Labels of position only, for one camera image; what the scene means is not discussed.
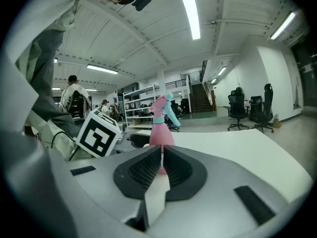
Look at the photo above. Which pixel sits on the person's left forearm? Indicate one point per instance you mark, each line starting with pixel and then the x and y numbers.
pixel 57 119

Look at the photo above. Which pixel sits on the long ceiling light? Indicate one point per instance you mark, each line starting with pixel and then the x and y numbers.
pixel 283 25
pixel 190 14
pixel 102 69
pixel 222 71

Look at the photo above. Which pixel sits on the black metal railing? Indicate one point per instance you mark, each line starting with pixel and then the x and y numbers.
pixel 175 84

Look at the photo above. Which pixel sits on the pink spray bottle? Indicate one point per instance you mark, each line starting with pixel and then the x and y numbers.
pixel 161 135

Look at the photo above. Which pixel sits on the black office chair with gear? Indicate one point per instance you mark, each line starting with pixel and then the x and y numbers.
pixel 174 104

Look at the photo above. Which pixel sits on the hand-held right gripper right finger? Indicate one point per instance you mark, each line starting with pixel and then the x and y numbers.
pixel 183 175

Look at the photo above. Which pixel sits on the white metal shelf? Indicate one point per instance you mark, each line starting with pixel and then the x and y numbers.
pixel 138 100

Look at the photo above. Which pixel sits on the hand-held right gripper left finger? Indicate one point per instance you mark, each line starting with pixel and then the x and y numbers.
pixel 138 175

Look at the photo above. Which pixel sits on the wooden staircase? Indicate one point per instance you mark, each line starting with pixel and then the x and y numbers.
pixel 200 98

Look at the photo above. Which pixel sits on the person's grey white jacket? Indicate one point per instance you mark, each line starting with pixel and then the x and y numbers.
pixel 49 14

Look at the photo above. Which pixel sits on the dark glass door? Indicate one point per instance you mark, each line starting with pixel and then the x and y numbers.
pixel 307 66

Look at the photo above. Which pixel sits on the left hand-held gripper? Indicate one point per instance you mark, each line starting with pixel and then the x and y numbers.
pixel 96 135

